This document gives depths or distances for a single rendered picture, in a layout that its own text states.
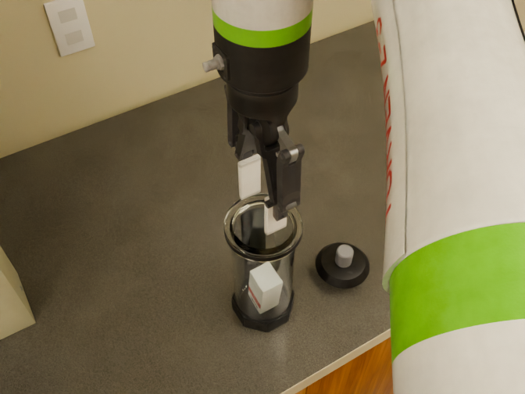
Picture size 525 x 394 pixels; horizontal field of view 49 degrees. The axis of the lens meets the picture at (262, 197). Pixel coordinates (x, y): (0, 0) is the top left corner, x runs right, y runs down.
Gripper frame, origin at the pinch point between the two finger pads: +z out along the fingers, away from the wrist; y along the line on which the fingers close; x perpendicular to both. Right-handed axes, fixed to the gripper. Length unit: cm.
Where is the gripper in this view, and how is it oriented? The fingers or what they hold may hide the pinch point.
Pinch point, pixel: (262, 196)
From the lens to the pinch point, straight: 73.3
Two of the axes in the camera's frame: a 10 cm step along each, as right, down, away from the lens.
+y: 5.0, 6.7, -5.5
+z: 0.0, 6.4, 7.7
